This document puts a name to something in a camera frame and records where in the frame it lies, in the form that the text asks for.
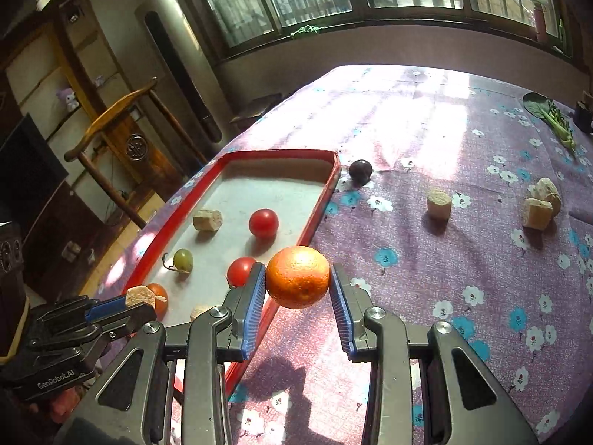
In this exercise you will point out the white standing air conditioner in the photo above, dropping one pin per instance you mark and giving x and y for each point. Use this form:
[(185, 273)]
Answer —
[(185, 55)]

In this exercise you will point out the large orange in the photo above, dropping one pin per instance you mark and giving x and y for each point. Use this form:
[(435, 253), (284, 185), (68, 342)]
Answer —
[(299, 278)]

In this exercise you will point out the green leafy vegetable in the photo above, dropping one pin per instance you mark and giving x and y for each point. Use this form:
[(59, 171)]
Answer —
[(553, 123)]

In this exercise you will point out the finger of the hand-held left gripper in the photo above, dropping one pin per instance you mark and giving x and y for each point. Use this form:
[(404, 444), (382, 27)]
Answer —
[(129, 320), (109, 308)]

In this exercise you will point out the wooden wall cabinet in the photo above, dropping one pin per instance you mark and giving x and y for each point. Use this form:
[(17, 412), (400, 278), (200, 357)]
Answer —
[(41, 69)]

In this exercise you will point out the black television screen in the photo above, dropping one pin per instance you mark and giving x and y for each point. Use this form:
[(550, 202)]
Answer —
[(28, 167)]

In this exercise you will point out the wooden armchair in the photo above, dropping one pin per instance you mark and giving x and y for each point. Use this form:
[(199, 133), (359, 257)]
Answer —
[(106, 120)]

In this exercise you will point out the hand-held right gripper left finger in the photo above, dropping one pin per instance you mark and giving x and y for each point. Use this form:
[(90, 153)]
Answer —
[(254, 306)]

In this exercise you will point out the dark purple plum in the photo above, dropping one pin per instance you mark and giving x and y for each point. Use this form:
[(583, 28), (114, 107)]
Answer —
[(360, 171)]

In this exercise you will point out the purple plush toy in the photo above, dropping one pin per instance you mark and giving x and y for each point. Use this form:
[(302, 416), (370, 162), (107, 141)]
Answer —
[(68, 99)]

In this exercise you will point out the purple floral tablecloth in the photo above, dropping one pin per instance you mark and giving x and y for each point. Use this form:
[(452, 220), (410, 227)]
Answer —
[(417, 264)]

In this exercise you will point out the red rectangular tray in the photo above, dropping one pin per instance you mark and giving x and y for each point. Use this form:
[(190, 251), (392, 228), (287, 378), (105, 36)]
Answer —
[(278, 181)]

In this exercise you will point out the small orange tangerine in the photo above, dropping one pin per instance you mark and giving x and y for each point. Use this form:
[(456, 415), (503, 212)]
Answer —
[(161, 294)]

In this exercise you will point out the green grape with stem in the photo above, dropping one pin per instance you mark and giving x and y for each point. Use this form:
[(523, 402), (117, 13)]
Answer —
[(184, 259)]

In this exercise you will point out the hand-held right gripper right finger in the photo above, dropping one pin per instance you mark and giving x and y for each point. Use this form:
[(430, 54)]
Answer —
[(340, 315)]

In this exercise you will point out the brown wooden seat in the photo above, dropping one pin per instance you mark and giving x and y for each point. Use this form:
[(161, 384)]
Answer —
[(255, 106)]

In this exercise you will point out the small black box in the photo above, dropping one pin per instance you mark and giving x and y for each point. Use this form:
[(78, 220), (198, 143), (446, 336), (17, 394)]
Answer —
[(584, 116)]

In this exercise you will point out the red tomato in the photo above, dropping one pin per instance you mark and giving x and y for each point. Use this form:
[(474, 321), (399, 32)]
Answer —
[(264, 223), (241, 271)]

